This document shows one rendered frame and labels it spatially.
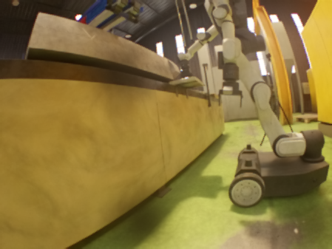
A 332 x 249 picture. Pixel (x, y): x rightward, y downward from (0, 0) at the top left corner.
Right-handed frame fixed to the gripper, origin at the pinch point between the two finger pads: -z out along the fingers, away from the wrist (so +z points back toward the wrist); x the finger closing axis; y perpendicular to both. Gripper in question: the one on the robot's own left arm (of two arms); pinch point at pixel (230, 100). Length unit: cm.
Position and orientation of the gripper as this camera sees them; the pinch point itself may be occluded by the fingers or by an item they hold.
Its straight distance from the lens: 75.3
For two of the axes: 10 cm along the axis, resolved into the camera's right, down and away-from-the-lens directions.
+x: -8.6, -1.0, 5.0
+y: -5.0, 1.0, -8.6
